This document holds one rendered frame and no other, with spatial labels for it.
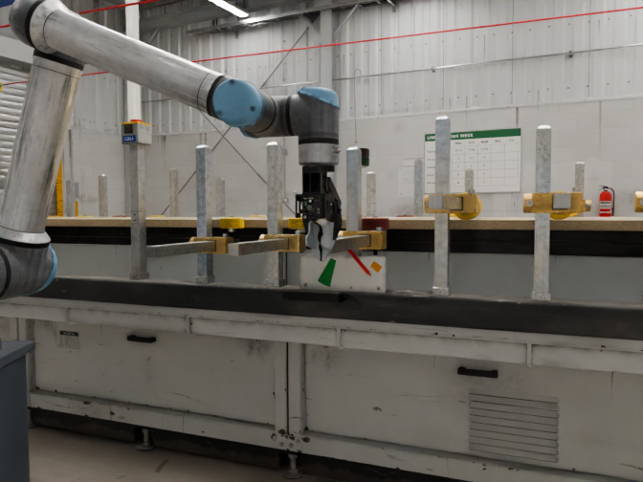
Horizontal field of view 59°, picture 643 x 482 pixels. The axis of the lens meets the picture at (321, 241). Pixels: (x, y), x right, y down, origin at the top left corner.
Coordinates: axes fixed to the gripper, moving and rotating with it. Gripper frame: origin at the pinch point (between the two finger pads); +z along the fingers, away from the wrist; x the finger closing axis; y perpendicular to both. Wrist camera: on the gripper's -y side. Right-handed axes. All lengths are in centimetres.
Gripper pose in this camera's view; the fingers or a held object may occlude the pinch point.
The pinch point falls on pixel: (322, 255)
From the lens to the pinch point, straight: 129.0
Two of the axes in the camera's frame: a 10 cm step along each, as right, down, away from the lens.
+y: -3.7, 0.5, -9.3
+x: 9.3, 0.2, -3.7
